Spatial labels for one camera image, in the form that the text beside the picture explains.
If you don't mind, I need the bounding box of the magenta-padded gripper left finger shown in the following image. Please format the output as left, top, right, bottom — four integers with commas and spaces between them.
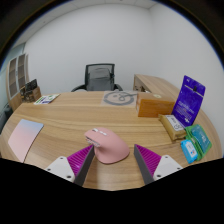
44, 144, 96, 187

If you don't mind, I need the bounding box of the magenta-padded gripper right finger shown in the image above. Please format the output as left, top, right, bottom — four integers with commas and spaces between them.
133, 143, 184, 186

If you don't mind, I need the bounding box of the pink computer mouse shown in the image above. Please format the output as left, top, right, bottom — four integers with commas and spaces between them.
83, 126, 131, 165

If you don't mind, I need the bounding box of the pink-blue gradient mouse pad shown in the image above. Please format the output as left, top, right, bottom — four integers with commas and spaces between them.
7, 118, 45, 164

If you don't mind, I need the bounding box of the blue packet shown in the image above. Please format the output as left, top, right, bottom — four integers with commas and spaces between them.
180, 138, 199, 165

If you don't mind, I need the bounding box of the small tan labelled box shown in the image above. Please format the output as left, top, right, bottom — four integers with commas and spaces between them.
158, 113, 188, 142

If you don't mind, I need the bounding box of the orange-brown cardboard box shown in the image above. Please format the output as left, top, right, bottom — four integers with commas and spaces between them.
135, 92, 176, 118

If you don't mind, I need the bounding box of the green packet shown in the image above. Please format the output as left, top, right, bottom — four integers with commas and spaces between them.
184, 124, 213, 157

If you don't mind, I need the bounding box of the white green sticker sheet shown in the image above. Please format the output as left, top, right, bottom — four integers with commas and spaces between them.
33, 93, 61, 106

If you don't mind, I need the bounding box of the purple standing pouch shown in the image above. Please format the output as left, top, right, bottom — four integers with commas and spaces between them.
172, 75, 207, 128

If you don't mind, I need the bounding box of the large brown cardboard box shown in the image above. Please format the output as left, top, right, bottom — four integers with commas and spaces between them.
24, 79, 43, 102

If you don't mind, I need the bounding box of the grey backpack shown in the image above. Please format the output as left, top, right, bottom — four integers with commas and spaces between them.
87, 66, 113, 92

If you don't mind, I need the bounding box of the small brown cardboard box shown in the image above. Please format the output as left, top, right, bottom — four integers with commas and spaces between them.
19, 85, 28, 103

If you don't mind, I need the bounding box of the black mesh office chair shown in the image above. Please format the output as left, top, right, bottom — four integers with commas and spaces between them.
70, 63, 124, 93

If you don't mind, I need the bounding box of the wooden shelf unit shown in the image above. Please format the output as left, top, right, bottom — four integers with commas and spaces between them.
5, 53, 29, 111

